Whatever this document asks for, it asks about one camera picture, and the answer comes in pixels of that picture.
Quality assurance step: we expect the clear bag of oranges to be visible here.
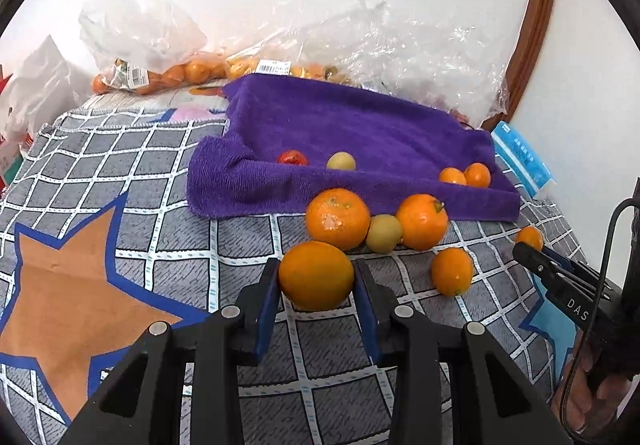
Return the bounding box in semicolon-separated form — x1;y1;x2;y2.
79;0;226;96
222;25;351;83

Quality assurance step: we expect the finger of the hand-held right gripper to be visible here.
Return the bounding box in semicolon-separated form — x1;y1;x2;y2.
542;247;617;299
513;242;597;322

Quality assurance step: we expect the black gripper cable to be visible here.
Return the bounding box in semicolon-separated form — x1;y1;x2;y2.
552;197;638;426

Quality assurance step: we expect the colourful printed box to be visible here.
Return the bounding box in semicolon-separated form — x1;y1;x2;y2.
0;137;33;188

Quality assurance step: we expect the grey checkered star tablecloth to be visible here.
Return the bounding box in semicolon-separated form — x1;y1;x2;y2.
0;107;591;445

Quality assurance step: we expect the orange mandarin with stem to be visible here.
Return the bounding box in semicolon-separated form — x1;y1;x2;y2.
396;194;450;252

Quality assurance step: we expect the person's right hand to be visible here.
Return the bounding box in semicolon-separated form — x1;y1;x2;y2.
562;332;640;431

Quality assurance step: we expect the white fruit print mat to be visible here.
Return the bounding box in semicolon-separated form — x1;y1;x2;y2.
82;82;231;120

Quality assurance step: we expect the blue tissue pack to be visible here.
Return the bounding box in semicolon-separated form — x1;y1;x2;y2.
490;121;558;198

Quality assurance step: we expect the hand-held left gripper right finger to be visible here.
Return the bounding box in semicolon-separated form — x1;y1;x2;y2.
352;261;572;445

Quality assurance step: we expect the clear bag of red tomatoes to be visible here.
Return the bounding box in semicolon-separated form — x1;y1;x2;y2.
390;20;511;126

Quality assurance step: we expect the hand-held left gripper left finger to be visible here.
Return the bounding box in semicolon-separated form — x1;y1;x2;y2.
62;257;281;445

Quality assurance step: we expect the brown wooden door frame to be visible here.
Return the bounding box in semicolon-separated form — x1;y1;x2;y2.
480;0;561;130

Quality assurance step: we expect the purple towel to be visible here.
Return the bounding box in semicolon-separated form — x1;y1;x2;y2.
186;74;522;222

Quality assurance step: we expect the white plastic bag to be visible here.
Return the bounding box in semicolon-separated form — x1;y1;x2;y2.
0;35;96;148

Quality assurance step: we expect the small green fruit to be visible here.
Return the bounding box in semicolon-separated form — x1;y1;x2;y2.
366;214;404;255
326;151;357;172

